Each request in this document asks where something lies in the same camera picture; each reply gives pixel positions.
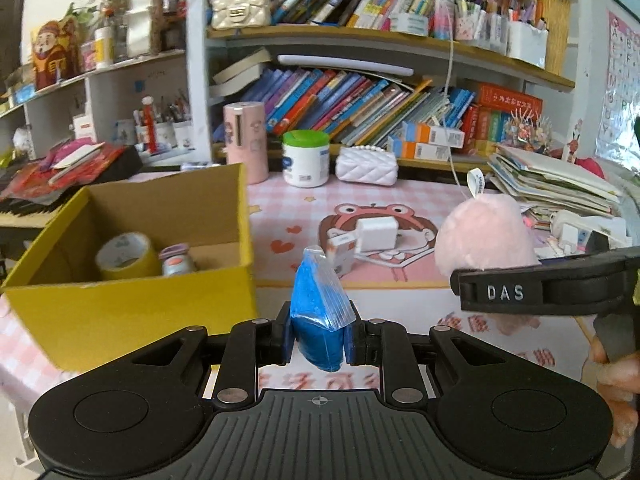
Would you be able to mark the row of colourful books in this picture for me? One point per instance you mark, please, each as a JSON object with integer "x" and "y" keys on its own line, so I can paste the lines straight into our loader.
{"x": 340, "y": 105}

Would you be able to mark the person's right hand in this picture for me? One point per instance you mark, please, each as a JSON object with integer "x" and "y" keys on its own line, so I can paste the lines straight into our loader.
{"x": 622, "y": 390}

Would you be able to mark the pink cylindrical humidifier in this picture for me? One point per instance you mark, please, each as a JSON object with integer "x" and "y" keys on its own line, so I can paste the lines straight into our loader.
{"x": 244, "y": 140}

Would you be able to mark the fortune god figure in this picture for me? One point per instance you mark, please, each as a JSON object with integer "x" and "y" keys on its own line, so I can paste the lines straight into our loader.
{"x": 55, "y": 57}

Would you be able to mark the pile of red packets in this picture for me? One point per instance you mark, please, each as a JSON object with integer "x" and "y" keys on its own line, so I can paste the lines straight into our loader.
{"x": 65, "y": 170}

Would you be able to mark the white power strip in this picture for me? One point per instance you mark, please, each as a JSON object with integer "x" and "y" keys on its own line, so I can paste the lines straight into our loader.
{"x": 600, "y": 227}

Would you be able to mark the red boxed book set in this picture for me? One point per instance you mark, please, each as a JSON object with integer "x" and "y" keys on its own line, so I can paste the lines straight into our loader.
{"x": 510, "y": 100}

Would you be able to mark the white pen cup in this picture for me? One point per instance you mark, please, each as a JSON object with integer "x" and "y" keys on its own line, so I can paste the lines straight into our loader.
{"x": 183, "y": 134}
{"x": 164, "y": 136}

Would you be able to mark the pale pink plush toy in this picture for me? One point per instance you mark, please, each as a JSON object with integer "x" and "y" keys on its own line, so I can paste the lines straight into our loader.
{"x": 485, "y": 240}

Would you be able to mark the stack of paper booklets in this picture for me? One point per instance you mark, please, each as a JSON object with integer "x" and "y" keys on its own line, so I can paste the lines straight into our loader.
{"x": 550, "y": 185}

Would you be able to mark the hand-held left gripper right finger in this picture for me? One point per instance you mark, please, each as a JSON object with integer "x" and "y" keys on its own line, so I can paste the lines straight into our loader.
{"x": 351, "y": 345}

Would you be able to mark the orange white carton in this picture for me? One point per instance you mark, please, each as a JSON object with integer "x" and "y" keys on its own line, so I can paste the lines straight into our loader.
{"x": 435, "y": 134}
{"x": 417, "y": 150}

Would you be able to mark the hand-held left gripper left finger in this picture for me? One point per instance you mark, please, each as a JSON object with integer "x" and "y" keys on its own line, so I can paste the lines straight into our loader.
{"x": 286, "y": 335}

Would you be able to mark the alphabet wall poster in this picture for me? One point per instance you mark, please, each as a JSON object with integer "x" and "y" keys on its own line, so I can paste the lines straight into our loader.
{"x": 620, "y": 85}

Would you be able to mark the stacked lying books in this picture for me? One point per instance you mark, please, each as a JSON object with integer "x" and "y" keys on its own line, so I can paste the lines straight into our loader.
{"x": 240, "y": 72}

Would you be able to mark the yellow cardboard box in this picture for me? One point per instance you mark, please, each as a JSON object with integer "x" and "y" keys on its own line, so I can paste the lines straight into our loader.
{"x": 150, "y": 320}

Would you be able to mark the cream pearl handbag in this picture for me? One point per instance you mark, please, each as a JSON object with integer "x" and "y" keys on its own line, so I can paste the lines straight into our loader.
{"x": 240, "y": 10}

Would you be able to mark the wicker basket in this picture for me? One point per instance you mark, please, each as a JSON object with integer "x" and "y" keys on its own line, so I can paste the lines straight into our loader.
{"x": 559, "y": 35}

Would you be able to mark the white charger adapter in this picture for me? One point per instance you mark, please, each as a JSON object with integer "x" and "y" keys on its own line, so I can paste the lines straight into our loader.
{"x": 376, "y": 234}

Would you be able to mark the white plug adapter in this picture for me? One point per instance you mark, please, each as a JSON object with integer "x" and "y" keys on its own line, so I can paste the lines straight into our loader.
{"x": 569, "y": 237}

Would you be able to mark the white wooden bookshelf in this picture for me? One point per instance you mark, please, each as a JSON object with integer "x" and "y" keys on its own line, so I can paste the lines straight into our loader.
{"x": 197, "y": 60}

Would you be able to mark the white jar green lid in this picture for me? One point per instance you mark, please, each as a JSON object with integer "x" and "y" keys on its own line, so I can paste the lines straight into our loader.
{"x": 305, "y": 162}

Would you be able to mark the small white box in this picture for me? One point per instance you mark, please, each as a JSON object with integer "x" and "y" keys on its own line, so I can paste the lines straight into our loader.
{"x": 342, "y": 255}

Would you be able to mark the white quilted bag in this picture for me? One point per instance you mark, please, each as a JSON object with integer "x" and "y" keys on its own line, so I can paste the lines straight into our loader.
{"x": 367, "y": 167}

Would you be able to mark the yellow tape roll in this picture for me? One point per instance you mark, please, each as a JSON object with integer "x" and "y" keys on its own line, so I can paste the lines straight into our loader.
{"x": 125, "y": 260}

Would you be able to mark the white pen organizer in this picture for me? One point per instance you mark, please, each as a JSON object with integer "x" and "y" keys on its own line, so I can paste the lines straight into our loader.
{"x": 527, "y": 45}

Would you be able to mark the blue plastic packet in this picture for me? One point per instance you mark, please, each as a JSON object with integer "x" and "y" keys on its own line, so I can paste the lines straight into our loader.
{"x": 315, "y": 320}

